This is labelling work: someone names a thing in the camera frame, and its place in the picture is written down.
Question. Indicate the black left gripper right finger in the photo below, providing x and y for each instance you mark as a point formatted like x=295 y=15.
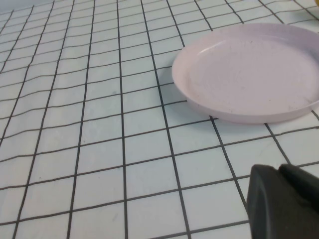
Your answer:
x=309 y=199

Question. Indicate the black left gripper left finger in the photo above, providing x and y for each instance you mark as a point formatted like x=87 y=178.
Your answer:
x=269 y=211

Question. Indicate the pink round plate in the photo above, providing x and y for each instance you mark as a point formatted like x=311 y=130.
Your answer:
x=249 y=74

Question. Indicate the white black-grid tablecloth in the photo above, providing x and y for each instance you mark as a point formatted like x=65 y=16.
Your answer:
x=74 y=124

